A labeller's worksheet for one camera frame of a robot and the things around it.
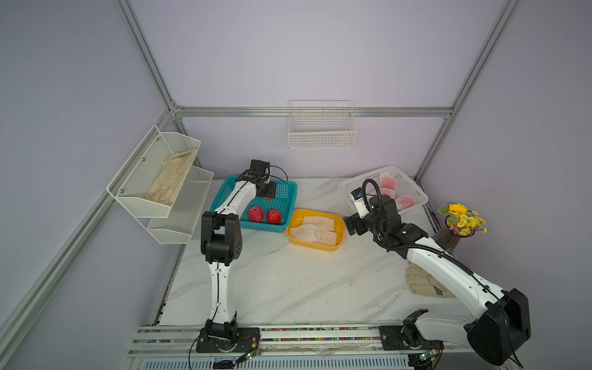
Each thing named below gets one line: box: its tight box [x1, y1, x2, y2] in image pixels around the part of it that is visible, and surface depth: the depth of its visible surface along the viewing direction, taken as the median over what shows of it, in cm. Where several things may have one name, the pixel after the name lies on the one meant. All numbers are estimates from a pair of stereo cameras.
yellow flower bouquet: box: [437, 202, 489, 237], surface depth 77 cm
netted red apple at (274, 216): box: [266, 208, 282, 225], surface depth 102 cm
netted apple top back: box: [379, 171, 397, 191], surface depth 113 cm
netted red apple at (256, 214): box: [248, 205, 265, 223], surface depth 103 cm
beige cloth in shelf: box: [144, 148, 197, 205], surface depth 81 cm
